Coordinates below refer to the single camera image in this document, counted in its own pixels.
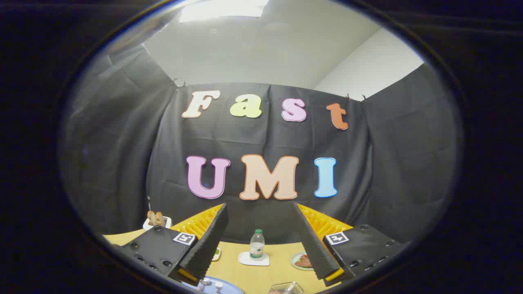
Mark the pale green plate with meat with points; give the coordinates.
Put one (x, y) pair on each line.
(300, 261)

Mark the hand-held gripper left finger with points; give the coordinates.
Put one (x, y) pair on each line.
(210, 237)

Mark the ceiling light panel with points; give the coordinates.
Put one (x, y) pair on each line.
(222, 10)

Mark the blue round plate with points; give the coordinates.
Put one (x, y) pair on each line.
(233, 289)

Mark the white divided bean tray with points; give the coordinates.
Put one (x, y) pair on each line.
(216, 254)

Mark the clear water bottle green cap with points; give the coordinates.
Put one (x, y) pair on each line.
(257, 245)

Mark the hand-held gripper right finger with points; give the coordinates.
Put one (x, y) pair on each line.
(312, 245)

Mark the cream toaster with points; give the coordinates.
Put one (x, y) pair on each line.
(146, 224)

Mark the white square coaster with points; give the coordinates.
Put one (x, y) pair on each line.
(244, 260)

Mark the toast slice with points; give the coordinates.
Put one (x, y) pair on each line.
(160, 218)
(151, 219)

